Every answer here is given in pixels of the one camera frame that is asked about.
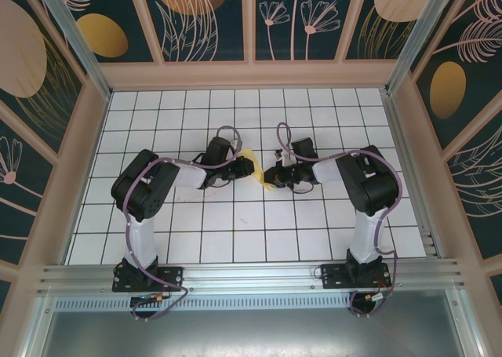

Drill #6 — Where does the long aluminium mounting rail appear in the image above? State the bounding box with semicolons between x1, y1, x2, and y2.
37;257;467;296

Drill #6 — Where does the aluminium frame post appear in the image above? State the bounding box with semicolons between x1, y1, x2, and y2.
384;0;459;96
31;0;114;101

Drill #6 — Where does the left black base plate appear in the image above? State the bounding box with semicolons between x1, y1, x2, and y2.
111;265;185;293

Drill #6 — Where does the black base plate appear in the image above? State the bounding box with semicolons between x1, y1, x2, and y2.
320;263;394;290
111;265;185;293

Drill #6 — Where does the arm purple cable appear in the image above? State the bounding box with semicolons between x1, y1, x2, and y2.
122;125;243;323
276;121;405;319

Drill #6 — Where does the small green circuit board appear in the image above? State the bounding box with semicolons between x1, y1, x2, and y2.
130;293;158;308

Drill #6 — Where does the slotted grey cable duct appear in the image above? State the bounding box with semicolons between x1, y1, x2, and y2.
54;293;354;313

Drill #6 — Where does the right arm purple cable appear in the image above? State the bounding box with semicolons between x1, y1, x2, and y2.
276;121;405;319

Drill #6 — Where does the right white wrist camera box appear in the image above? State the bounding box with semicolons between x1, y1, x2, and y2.
274;148;293;168

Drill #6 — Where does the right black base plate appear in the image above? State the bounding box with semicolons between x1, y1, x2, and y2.
320;263;394;290

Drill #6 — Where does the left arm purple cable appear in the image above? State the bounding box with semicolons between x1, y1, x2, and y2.
122;125;243;323

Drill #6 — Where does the grey metal sheet panel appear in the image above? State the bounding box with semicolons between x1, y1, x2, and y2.
31;288;486;357

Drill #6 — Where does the aluminium side rail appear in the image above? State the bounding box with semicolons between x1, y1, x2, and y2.
380;89;447;260

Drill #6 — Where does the yellow square paper sheet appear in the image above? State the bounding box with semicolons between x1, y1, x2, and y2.
238;148;275;192

